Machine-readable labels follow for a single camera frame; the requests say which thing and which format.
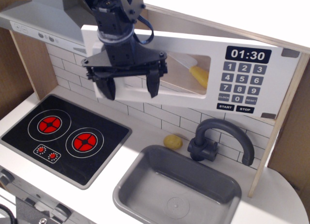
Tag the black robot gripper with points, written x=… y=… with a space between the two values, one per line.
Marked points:
x=125 y=57

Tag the white toy microwave door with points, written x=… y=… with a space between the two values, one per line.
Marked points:
x=245 y=76

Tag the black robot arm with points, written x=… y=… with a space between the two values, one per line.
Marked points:
x=116 y=18

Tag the yellow toy potato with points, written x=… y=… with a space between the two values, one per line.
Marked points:
x=173 y=142

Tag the black toy stovetop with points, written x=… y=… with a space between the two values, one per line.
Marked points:
x=67 y=140

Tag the grey toy range hood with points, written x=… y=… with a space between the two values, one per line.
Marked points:
x=55 y=22

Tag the grey toy sink basin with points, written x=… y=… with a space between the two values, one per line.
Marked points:
x=164 y=187

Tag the wooden toy kitchen cabinet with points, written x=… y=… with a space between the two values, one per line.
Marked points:
x=281 y=22

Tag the grey toy oven front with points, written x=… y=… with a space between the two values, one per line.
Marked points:
x=32 y=206

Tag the yellow handled toy knife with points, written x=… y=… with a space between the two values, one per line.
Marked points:
x=191 y=64

